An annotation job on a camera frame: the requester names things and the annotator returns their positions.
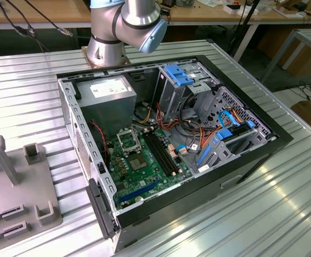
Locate black wire bundle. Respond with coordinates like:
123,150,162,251
179,93,199,124

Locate grey power supply unit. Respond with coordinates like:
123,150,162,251
75,77,137,137

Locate grey metal disk bay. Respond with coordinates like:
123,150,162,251
194,125,270,176

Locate white metal frame table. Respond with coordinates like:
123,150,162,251
261,28,311,84

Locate black stand pole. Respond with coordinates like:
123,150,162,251
229,0,261,54

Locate black plastic case latch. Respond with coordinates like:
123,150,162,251
87,178,117,240

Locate blue flat wire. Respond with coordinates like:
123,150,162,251
218,109,239,127

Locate blue expansion slot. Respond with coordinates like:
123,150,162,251
119,179,161,203

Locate blue plastic drive latch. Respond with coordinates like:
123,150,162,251
164,64,196,87

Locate long wooden desk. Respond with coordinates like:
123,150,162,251
0,0,311,62

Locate black camera cable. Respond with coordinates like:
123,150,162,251
0,0,49,51

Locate red black twisted wire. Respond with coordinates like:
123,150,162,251
90,120,111,163

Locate perforated grey metal bracket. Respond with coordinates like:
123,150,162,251
198,85,278,142

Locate black open PC case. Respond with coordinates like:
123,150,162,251
56,55,294,254

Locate orange yellow power wire bundle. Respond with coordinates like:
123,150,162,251
136,101,218,150

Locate orange flat wire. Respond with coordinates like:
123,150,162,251
232,108,246,125

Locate brown cardboard boxes under desk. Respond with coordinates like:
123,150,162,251
257,26,311,78

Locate CPU socket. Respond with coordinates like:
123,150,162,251
128,153,147,171

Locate cable with silver connector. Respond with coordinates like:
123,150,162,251
31,0,75,37

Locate grey plastic parts rack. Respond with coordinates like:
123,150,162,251
0,135,64,241

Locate black RAM slot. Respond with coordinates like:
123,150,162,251
150,130,177,174
144,131,172,177
152,129,180,172
146,131,175,175

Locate small white box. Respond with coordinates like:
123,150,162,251
223,4,258,16

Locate grey metal drive cage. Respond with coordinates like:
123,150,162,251
152,61,220,124

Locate blue disk carrier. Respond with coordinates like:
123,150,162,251
197,120,254,168

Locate green motherboard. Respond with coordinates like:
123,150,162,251
106,125,194,211

